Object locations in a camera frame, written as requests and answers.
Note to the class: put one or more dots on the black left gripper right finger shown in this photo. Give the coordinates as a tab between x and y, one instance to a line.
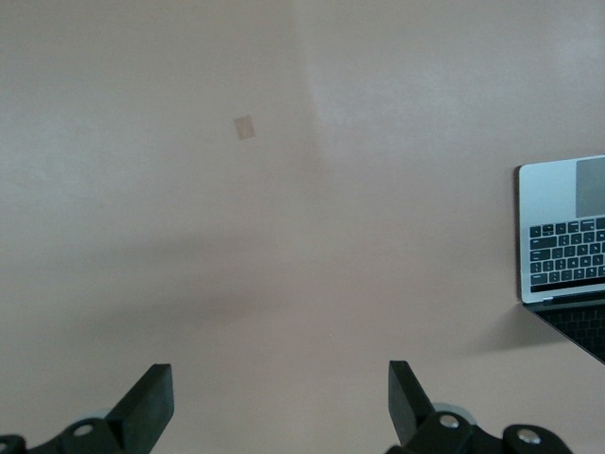
411	416

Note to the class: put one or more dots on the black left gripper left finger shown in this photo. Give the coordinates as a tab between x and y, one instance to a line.
142	411

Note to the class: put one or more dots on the silver grey laptop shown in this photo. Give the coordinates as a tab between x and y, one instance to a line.
548	198

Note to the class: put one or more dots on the small brown tape patch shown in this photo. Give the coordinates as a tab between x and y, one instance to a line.
245	128

